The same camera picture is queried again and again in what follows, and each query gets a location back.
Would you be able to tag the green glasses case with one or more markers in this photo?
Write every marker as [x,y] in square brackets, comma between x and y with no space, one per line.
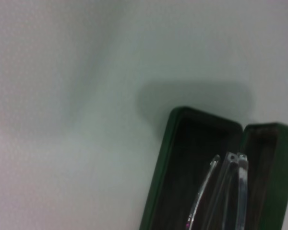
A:
[163,179]

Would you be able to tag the clear white glasses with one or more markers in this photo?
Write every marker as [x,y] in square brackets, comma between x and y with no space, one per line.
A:
[242,191]

